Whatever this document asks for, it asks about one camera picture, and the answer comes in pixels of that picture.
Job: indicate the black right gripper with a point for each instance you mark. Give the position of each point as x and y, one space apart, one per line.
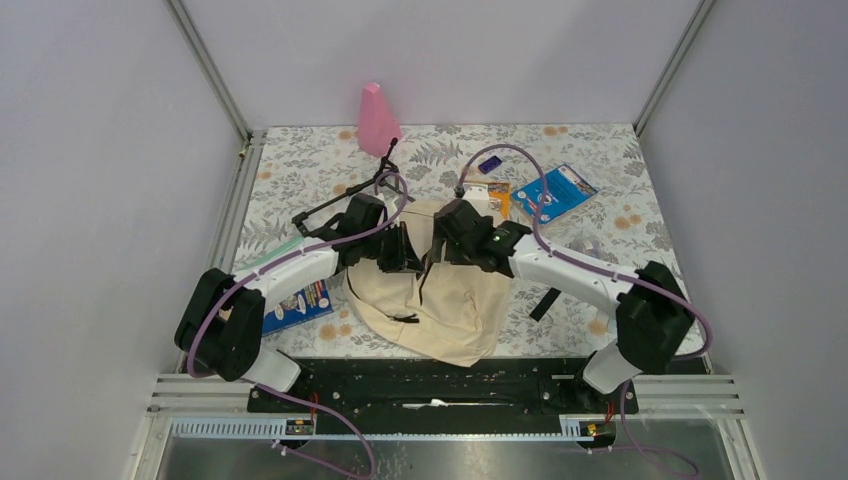
437 247

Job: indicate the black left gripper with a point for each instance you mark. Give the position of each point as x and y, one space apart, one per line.
404 258

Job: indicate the beige canvas backpack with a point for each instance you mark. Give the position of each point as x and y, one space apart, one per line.
451 313

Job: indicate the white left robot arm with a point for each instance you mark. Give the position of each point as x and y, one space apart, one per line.
221 328

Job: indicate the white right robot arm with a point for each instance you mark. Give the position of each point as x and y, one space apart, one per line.
651 314

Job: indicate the orange booklet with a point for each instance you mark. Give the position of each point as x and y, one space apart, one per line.
489 198

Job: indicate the black compass tool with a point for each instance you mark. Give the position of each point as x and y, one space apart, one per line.
379 178

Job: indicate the small purple box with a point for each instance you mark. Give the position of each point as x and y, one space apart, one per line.
490 164

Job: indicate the blue picture book left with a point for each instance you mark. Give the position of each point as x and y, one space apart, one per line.
307 304

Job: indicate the blue booklet right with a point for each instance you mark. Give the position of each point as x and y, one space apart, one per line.
567 190

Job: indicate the green tube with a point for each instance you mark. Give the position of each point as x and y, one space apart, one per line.
291 244

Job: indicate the pink cone-shaped object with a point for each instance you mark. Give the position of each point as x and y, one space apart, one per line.
377 126

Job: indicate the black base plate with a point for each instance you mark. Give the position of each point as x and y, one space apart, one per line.
428 397

